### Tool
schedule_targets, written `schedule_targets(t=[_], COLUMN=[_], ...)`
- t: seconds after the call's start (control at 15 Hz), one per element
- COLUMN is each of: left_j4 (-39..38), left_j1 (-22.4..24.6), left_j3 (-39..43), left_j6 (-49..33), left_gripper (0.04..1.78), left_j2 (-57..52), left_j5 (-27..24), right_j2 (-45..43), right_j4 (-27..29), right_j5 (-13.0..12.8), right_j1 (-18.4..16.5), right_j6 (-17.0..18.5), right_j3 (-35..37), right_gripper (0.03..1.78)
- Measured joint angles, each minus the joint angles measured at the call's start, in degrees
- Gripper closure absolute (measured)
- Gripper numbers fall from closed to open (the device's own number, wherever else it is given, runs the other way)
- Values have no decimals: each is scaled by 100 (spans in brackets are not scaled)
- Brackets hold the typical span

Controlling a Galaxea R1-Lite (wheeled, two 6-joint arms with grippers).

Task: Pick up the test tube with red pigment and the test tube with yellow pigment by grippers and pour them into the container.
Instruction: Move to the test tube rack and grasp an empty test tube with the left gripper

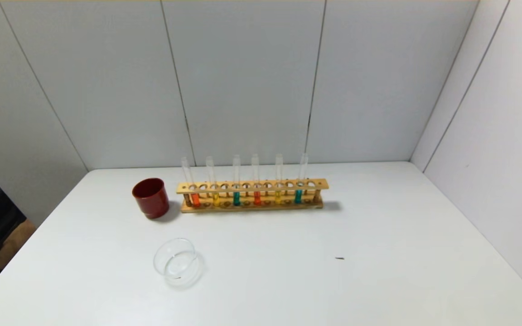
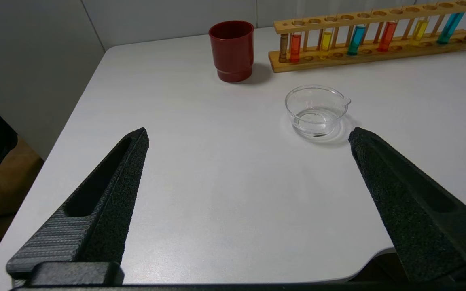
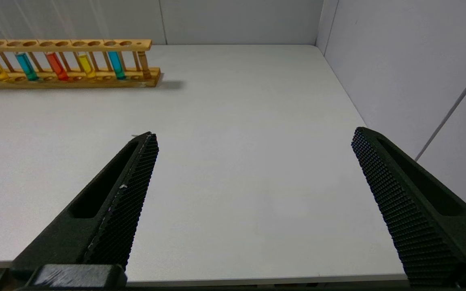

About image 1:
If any yellow pigment test tube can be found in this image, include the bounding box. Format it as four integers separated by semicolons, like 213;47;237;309
275;153;284;205
205;156;221;207

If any wooden test tube rack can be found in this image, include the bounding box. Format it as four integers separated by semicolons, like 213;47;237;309
176;178;329;213

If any clear glass beaker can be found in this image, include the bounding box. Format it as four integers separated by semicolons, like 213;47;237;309
153;238;203;289

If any dark red cup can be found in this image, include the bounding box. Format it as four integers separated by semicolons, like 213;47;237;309
132;177;170;220

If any teal pigment test tube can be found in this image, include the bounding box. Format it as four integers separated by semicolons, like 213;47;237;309
294;153;309;204
232;154;242;206

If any red pigment test tube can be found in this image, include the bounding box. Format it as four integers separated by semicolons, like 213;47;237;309
251;153;261;206
181;157;201;208

